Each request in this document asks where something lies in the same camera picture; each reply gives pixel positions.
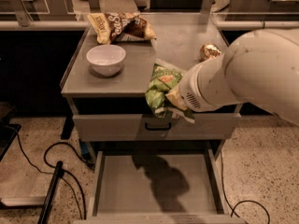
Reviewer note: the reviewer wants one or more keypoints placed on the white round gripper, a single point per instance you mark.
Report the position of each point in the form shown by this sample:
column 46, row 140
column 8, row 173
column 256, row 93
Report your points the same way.
column 189, row 90

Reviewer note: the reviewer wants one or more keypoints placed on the green jalapeno chip bag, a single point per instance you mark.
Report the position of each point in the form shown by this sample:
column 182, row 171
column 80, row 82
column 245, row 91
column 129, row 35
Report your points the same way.
column 165, row 77

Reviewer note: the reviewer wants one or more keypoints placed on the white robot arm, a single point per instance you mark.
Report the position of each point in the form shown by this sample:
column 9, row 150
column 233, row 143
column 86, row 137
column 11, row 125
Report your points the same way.
column 260, row 67

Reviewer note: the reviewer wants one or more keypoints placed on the closed top drawer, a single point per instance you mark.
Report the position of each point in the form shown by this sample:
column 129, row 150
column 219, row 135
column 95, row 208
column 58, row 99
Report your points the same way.
column 131, row 127

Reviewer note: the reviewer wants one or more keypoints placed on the grey metal drawer cabinet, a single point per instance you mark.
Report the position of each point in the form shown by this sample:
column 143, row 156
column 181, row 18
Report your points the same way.
column 179, row 38

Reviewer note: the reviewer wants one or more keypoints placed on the brown sea salt chip bag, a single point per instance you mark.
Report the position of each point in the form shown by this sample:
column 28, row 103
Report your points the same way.
column 120, row 27

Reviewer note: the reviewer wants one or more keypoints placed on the open middle drawer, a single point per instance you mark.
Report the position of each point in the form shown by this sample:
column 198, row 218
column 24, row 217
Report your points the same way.
column 157, row 188

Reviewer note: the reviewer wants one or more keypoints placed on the crushed golden soda can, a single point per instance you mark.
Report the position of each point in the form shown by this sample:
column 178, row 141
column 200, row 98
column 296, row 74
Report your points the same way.
column 209, row 50

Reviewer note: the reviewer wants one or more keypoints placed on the white ceramic bowl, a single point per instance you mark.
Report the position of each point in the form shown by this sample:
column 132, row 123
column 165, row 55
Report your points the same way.
column 106, row 60

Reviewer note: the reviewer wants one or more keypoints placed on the black bar on floor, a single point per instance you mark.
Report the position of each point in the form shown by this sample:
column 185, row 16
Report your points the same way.
column 58, row 172

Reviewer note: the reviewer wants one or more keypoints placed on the dark equipment at left edge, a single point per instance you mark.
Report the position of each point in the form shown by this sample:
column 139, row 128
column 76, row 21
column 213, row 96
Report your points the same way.
column 8, row 131

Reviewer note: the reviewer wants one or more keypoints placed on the black drawer handle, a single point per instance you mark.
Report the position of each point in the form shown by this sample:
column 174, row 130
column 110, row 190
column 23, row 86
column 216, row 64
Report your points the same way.
column 156, row 127

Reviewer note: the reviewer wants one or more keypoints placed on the white horizontal rail pipe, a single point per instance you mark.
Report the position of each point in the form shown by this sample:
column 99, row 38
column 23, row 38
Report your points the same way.
column 81, row 25

